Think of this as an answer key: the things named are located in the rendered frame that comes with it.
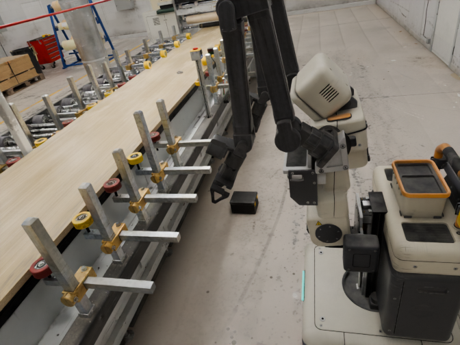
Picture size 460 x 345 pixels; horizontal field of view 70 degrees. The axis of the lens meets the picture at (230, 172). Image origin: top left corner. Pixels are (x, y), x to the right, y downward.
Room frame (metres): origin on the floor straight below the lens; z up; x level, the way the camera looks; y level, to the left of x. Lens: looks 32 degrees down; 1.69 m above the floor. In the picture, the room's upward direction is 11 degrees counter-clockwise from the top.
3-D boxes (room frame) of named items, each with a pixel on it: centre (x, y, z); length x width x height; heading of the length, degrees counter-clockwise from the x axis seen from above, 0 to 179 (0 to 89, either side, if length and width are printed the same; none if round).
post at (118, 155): (1.28, 0.46, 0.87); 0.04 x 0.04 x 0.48; 72
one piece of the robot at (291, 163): (1.07, -0.30, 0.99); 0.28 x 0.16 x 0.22; 162
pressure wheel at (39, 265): (0.88, 0.72, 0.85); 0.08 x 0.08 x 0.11
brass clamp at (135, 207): (1.30, 0.45, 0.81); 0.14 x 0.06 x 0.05; 162
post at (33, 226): (0.80, 0.61, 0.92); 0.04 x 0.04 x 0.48; 72
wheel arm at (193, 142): (1.77, 0.23, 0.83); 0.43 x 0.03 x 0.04; 72
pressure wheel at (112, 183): (1.36, 0.57, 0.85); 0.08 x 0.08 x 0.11
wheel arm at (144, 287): (0.82, 0.53, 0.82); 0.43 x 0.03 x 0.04; 72
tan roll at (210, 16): (5.59, -0.36, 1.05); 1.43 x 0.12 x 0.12; 72
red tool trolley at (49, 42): (10.27, 4.52, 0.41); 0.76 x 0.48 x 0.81; 169
